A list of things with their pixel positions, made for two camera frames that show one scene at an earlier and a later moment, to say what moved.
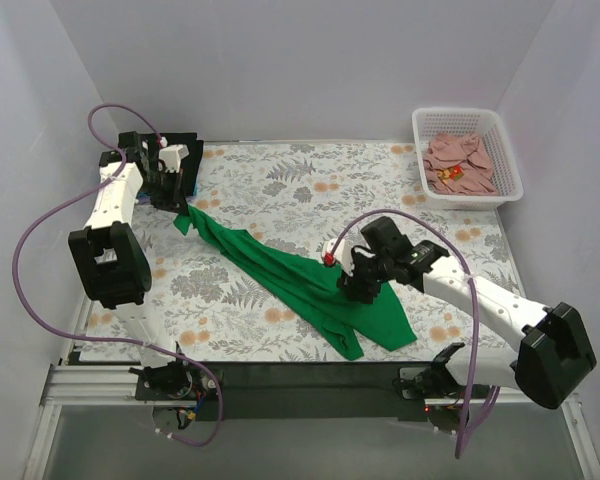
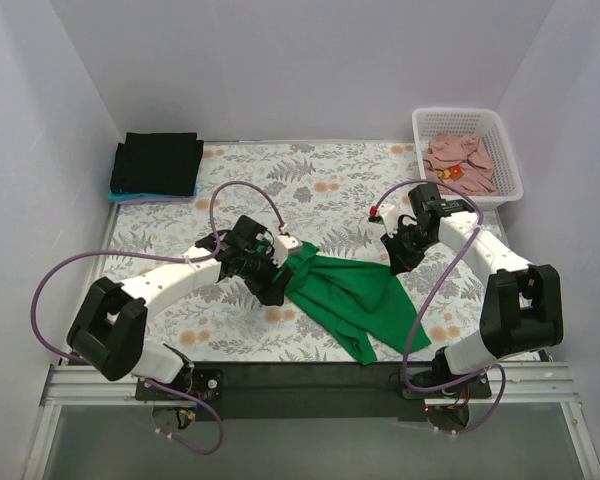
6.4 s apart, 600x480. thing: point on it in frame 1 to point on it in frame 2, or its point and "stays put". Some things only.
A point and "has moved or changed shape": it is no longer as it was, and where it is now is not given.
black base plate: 303,391 stays put
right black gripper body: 356,284 to 397,248
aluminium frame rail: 115,386 stays put
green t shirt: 317,291 has moved or changed shape
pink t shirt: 457,164 stays put
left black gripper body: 169,198 to 271,286
